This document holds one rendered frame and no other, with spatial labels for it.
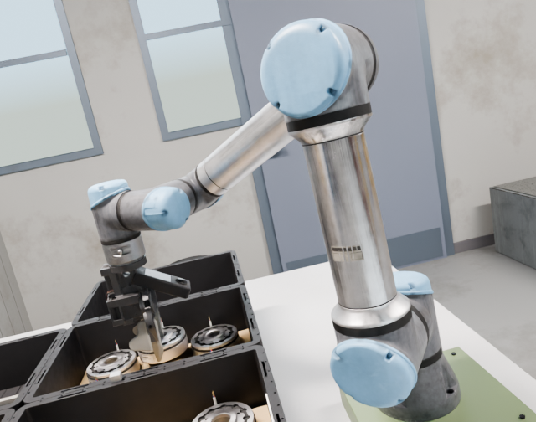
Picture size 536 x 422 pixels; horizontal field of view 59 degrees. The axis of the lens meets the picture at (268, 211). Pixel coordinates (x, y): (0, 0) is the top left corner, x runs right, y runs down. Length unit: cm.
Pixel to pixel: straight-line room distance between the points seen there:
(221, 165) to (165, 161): 236
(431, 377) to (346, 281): 28
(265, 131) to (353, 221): 26
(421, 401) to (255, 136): 52
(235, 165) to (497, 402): 60
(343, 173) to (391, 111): 276
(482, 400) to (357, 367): 30
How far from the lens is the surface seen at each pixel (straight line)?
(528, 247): 342
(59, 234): 342
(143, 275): 94
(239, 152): 84
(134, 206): 85
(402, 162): 342
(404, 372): 68
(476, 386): 96
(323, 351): 123
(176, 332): 105
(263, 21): 322
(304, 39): 60
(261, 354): 79
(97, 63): 328
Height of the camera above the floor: 131
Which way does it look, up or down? 12 degrees down
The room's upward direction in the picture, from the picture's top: 12 degrees counter-clockwise
